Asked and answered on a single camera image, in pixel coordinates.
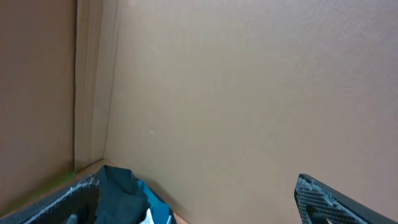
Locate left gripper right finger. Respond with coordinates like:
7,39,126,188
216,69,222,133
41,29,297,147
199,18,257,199
294,174,397,224

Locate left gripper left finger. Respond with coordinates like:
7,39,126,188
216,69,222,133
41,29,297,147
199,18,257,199
1,175,100,224

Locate black t-shirt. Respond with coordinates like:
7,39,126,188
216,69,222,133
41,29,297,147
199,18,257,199
95,165,150,224

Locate white Puma shirt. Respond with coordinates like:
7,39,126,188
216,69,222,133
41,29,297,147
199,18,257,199
139,208,154,224

